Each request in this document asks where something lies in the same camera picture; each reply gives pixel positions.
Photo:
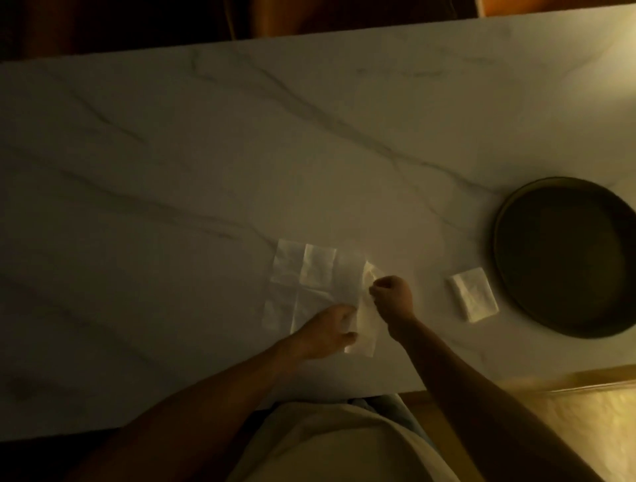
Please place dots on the spread of white paper napkins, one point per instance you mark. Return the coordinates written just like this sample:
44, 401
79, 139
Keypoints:
318, 270

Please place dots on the person's left forearm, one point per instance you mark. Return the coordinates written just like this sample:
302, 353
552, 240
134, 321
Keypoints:
199, 412

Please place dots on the person's right forearm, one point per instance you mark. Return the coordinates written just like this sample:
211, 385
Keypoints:
472, 397

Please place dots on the beige shirt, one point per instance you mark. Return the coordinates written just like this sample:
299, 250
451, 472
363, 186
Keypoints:
338, 447

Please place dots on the person's right hand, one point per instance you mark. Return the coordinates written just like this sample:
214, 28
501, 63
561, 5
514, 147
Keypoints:
395, 305

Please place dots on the person's left hand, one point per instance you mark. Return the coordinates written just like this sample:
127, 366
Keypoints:
323, 335

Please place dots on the round dark tray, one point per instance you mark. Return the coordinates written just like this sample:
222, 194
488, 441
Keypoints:
566, 258

